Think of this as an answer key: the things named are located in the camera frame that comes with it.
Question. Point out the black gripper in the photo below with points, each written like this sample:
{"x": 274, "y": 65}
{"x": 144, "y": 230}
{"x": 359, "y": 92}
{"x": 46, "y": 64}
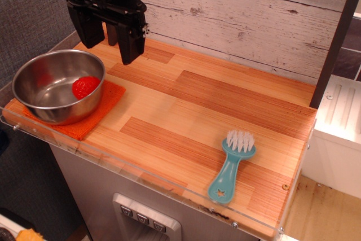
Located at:
{"x": 127, "y": 15}

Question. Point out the red toy strawberry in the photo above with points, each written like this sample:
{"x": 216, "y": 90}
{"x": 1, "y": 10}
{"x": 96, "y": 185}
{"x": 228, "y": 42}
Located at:
{"x": 84, "y": 86}

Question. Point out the orange cloth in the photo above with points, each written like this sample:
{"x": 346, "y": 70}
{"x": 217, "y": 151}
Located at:
{"x": 77, "y": 119}

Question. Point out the stainless steel bowl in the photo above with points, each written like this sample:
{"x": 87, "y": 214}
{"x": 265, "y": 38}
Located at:
{"x": 46, "y": 80}

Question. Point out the clear acrylic front guard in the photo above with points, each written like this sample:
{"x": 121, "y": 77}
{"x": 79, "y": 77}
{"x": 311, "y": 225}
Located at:
{"x": 238, "y": 220}

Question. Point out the grey toy fridge cabinet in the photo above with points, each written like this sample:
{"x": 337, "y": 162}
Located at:
{"x": 93, "y": 185}

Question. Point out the teal scrub brush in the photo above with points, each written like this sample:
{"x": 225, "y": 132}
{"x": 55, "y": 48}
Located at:
{"x": 237, "y": 146}

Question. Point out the silver dispenser button panel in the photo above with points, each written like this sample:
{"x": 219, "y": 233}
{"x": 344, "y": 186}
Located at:
{"x": 140, "y": 222}

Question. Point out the yellow object at corner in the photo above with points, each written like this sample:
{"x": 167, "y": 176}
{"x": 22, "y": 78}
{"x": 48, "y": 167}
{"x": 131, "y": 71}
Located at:
{"x": 29, "y": 235}

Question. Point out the clear acrylic side guard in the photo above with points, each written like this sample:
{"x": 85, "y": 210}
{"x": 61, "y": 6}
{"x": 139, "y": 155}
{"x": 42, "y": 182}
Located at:
{"x": 293, "y": 187}

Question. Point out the white toy sink unit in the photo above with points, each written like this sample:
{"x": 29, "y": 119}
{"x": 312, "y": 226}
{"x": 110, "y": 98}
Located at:
{"x": 333, "y": 154}

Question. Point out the dark right shelf post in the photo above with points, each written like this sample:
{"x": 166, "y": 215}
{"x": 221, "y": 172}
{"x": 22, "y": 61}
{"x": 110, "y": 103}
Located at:
{"x": 335, "y": 47}

